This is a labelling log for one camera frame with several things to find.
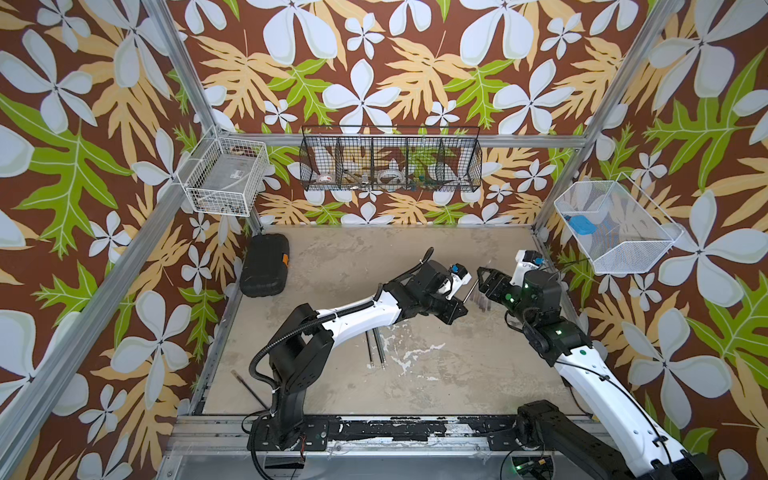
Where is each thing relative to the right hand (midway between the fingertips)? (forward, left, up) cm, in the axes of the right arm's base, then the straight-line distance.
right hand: (484, 271), depth 77 cm
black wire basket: (+43, +8, +6) cm, 44 cm away
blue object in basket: (+16, -32, +1) cm, 36 cm away
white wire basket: (+27, +72, +10) cm, 77 cm away
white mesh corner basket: (+8, -39, +6) cm, 40 cm away
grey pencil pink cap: (-11, +28, -24) cm, 38 cm away
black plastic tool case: (+17, +68, -19) cm, 72 cm away
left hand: (-6, +3, -8) cm, 11 cm away
